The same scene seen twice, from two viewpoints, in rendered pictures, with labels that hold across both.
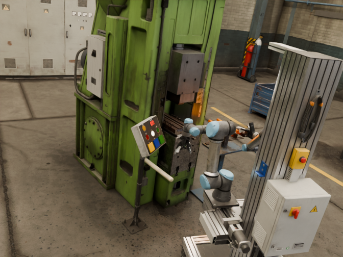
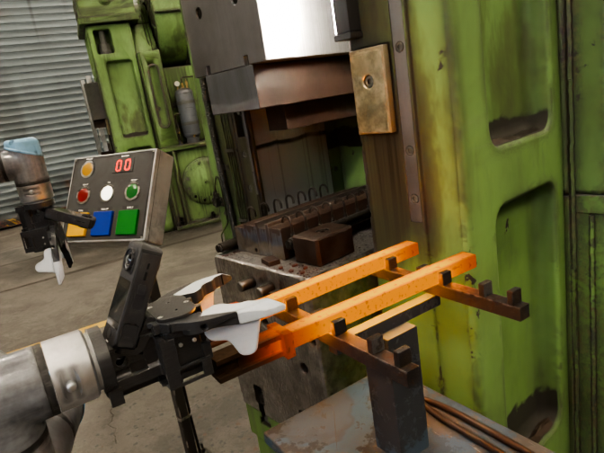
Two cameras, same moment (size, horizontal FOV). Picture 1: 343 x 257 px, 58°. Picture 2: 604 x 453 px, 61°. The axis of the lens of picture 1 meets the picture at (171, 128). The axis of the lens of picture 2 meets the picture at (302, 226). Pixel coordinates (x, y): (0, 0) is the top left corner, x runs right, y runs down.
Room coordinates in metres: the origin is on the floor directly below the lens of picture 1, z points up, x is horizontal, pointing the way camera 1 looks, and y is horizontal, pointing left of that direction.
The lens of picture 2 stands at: (3.19, -1.34, 1.29)
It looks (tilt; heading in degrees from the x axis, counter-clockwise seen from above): 14 degrees down; 94
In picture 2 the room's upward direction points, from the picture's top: 9 degrees counter-clockwise
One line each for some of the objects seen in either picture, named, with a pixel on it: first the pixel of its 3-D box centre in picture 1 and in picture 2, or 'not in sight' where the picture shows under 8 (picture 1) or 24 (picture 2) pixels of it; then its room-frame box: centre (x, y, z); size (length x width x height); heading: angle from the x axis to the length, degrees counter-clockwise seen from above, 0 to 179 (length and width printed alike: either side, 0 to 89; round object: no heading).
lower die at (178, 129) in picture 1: (169, 123); (318, 216); (3.14, 0.03, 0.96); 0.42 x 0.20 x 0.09; 43
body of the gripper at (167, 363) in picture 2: (250, 133); (151, 346); (2.97, -0.82, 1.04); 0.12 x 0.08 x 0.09; 35
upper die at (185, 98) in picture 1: (173, 92); (297, 82); (3.14, 0.03, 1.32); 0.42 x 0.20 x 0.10; 43
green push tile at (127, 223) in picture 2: (161, 139); (128, 222); (2.59, 0.08, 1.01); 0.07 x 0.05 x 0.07; 158
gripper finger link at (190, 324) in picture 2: not in sight; (201, 320); (3.03, -0.82, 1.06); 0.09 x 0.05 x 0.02; 179
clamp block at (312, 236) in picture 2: not in sight; (324, 244); (3.15, -0.20, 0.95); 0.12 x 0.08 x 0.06; 43
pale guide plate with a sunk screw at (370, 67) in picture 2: (199, 95); (372, 91); (3.30, -0.25, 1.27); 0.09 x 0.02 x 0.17; 133
